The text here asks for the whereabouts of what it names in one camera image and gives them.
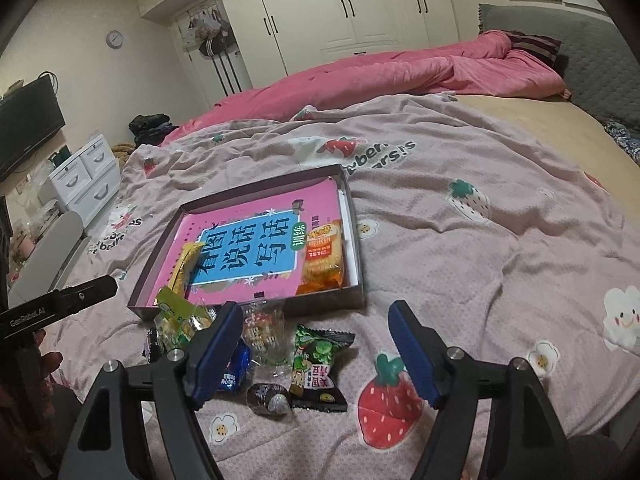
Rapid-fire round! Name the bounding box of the blue Oreo-style cookie pack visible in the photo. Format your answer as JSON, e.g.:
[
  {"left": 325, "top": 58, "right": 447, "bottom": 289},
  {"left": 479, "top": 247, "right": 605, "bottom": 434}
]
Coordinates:
[{"left": 217, "top": 339, "right": 252, "bottom": 392}]

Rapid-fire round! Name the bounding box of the green-topped clear snack bag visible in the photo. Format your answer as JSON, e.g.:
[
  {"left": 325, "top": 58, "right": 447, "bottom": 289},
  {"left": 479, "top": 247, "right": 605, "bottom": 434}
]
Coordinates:
[{"left": 154, "top": 286, "right": 217, "bottom": 352}]

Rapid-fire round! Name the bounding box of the clear pack red candy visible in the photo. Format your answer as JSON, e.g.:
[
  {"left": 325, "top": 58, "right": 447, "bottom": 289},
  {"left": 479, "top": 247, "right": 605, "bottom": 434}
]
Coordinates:
[{"left": 243, "top": 300, "right": 292, "bottom": 382}]

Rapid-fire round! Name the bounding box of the yellow Alpenliebe candy pack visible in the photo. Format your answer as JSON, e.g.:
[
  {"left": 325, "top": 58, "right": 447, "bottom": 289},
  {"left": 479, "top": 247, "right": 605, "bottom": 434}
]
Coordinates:
[{"left": 167, "top": 242, "right": 205, "bottom": 298}]

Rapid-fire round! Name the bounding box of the black green pea snack bag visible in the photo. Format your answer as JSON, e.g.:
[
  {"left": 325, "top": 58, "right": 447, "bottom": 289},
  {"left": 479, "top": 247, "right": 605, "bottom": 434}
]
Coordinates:
[{"left": 288, "top": 324, "right": 355, "bottom": 413}]

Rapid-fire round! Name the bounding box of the orange cracker pack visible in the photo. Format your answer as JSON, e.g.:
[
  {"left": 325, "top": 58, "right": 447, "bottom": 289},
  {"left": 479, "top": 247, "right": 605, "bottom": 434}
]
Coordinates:
[{"left": 296, "top": 220, "right": 345, "bottom": 295}]

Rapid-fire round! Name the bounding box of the person's hand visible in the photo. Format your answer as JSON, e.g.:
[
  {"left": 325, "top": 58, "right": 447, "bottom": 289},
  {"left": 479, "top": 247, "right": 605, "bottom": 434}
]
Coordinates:
[{"left": 1, "top": 330, "right": 63, "bottom": 479}]

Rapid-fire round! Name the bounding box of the pink Chinese workbook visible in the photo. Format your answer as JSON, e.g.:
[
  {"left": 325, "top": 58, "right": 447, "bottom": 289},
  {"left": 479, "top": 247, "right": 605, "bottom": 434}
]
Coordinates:
[{"left": 142, "top": 176, "right": 357, "bottom": 306}]

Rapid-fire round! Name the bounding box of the dark shallow cardboard box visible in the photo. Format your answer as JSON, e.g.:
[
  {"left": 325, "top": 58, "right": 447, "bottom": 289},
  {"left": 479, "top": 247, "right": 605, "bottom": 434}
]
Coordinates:
[{"left": 128, "top": 165, "right": 366, "bottom": 321}]

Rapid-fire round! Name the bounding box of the pink strawberry print bedsheet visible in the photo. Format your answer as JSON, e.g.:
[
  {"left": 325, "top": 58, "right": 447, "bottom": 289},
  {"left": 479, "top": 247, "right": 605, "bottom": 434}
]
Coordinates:
[{"left": 49, "top": 96, "right": 639, "bottom": 479}]

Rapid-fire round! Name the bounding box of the white drawer cabinet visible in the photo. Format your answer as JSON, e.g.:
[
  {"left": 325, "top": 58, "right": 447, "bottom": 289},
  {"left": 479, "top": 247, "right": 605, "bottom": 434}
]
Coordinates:
[{"left": 38, "top": 133, "right": 120, "bottom": 228}]

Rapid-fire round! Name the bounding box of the brown knitted item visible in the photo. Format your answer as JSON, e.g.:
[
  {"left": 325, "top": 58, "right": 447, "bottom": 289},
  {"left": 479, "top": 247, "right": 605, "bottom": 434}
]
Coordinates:
[{"left": 111, "top": 143, "right": 136, "bottom": 169}]

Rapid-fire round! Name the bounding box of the black television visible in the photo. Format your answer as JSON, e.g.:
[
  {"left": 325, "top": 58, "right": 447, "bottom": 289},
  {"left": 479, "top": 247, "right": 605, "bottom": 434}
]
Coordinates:
[{"left": 0, "top": 77, "right": 65, "bottom": 181}]

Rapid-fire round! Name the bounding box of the pile of dark clothes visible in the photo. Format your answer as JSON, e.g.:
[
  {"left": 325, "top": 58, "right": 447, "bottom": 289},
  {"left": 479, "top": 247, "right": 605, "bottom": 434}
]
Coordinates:
[{"left": 128, "top": 114, "right": 177, "bottom": 148}]

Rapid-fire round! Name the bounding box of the blue floral fabric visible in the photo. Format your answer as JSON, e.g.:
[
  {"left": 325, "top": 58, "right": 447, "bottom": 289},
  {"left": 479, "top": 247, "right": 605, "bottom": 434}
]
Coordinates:
[{"left": 603, "top": 119, "right": 640, "bottom": 165}]

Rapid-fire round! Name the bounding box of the pink duvet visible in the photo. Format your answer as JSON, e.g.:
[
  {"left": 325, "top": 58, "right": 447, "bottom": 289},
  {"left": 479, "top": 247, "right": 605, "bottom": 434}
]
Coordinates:
[{"left": 162, "top": 30, "right": 567, "bottom": 146}]

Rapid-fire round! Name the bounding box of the white wardrobe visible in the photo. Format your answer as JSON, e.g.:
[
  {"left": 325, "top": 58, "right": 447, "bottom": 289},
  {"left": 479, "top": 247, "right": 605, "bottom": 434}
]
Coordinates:
[{"left": 137, "top": 0, "right": 459, "bottom": 88}]

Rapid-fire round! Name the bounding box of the dark striped pillow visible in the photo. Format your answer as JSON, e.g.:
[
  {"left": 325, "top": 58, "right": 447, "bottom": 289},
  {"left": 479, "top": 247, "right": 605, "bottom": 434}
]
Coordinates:
[{"left": 506, "top": 30, "right": 562, "bottom": 67}]

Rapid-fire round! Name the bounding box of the grey quilted headboard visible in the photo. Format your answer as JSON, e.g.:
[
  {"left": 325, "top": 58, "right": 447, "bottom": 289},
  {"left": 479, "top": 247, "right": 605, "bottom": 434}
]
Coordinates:
[{"left": 478, "top": 3, "right": 639, "bottom": 134}]

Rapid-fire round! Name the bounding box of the round wall clock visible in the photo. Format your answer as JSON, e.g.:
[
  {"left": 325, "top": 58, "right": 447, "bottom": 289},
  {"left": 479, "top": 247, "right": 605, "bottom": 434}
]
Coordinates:
[{"left": 105, "top": 30, "right": 124, "bottom": 50}]

